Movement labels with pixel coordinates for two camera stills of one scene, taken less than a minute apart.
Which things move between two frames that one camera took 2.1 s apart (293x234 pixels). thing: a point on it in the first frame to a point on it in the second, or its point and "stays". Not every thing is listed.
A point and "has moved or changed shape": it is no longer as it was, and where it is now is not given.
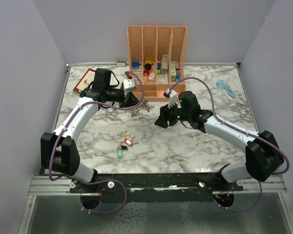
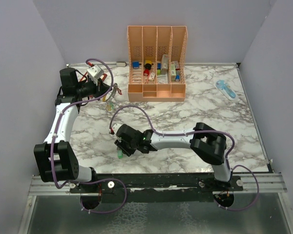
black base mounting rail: x=136 y=188 stays
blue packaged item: x=227 y=89 stays
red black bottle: x=146 y=71 stays
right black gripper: x=165 y=115 to x=120 y=143
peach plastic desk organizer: x=158 y=55 stays
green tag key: x=119 y=151 stays
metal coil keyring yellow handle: x=134 y=111 has moved or changed shape
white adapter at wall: x=121 y=64 stays
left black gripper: x=130 y=100 to x=101 y=88
